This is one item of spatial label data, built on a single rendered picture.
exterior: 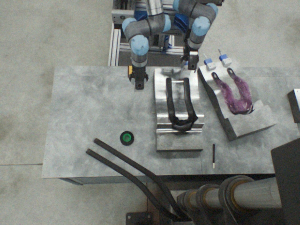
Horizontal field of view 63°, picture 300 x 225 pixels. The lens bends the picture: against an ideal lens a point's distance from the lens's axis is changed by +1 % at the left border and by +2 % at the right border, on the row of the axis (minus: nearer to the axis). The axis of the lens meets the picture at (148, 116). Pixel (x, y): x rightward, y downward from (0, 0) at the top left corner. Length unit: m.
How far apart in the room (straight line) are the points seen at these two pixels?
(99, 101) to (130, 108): 0.19
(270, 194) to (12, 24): 2.94
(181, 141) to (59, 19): 2.11
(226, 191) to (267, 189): 0.16
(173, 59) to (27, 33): 1.56
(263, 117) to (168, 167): 0.61
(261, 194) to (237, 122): 0.94
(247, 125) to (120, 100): 0.75
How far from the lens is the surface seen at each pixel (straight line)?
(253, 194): 0.57
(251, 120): 1.48
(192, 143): 1.38
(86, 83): 1.57
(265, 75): 1.80
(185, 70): 1.46
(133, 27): 1.15
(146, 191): 1.27
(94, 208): 2.18
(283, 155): 0.39
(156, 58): 2.37
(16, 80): 2.71
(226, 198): 0.66
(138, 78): 1.22
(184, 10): 1.31
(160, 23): 1.18
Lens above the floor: 2.16
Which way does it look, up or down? 69 degrees down
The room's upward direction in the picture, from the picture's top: 9 degrees clockwise
